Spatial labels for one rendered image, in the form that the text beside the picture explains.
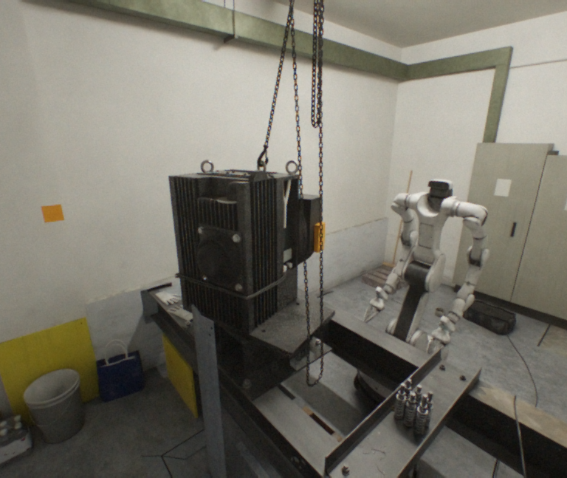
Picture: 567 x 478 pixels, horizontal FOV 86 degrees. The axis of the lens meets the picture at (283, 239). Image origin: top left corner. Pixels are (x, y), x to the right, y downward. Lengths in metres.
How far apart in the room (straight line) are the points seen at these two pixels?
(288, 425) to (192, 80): 2.28
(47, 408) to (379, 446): 1.86
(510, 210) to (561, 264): 0.67
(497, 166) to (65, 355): 4.09
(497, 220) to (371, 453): 2.98
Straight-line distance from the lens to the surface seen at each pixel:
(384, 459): 1.41
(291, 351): 1.42
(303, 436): 1.43
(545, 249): 3.87
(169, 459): 2.27
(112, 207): 2.41
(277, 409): 1.52
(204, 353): 1.50
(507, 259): 3.96
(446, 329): 2.06
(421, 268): 2.06
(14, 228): 2.31
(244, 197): 1.27
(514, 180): 3.82
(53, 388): 2.68
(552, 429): 1.81
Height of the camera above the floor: 1.77
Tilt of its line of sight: 18 degrees down
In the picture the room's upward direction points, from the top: straight up
